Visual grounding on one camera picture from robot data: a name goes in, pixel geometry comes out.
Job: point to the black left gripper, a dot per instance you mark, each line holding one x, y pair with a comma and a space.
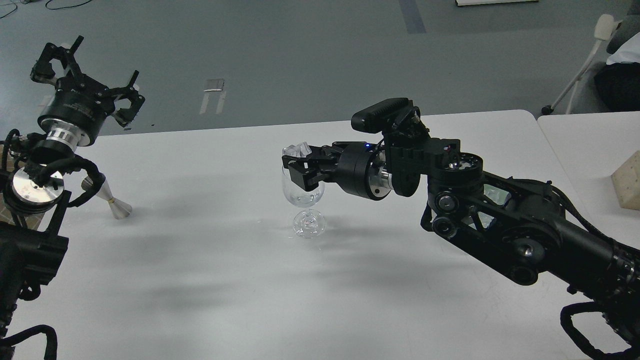
75, 112

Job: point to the steel double jigger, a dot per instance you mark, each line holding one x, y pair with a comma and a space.
120, 209

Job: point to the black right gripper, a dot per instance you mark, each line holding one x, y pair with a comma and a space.
359, 168

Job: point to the clear ice cube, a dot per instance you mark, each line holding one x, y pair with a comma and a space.
301, 150

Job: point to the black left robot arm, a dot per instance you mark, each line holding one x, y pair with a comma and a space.
42, 176

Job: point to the green bowl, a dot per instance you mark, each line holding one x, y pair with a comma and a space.
480, 220

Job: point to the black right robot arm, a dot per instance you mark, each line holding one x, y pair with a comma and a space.
519, 227

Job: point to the clear wine glass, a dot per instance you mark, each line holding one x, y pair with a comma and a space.
309, 222

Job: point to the wooden block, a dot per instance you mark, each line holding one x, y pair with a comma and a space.
626, 182

